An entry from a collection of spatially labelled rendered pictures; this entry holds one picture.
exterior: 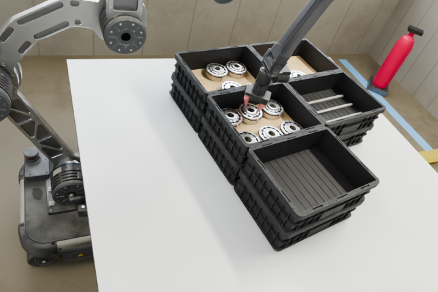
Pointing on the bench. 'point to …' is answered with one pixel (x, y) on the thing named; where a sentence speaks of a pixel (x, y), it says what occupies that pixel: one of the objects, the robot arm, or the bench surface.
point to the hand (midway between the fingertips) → (251, 109)
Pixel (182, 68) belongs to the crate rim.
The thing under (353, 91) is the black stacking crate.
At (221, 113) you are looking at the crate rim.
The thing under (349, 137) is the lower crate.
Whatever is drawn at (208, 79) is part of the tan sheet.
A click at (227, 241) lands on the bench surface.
